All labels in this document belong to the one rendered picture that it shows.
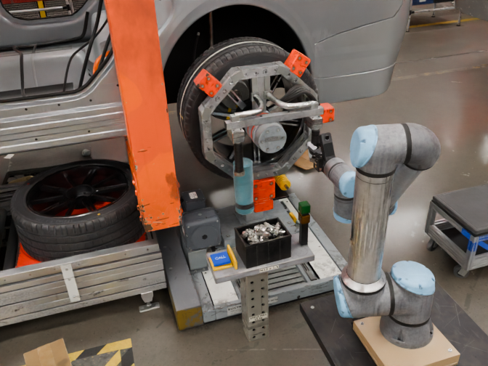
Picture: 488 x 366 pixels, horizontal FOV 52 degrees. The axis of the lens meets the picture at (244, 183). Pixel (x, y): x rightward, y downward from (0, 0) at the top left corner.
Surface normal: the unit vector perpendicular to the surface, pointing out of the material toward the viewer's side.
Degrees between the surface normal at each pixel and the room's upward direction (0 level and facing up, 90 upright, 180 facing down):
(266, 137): 90
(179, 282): 0
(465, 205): 0
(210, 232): 90
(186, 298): 0
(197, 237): 90
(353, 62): 90
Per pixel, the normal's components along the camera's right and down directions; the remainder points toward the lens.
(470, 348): -0.04, -0.86
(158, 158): 0.29, 0.48
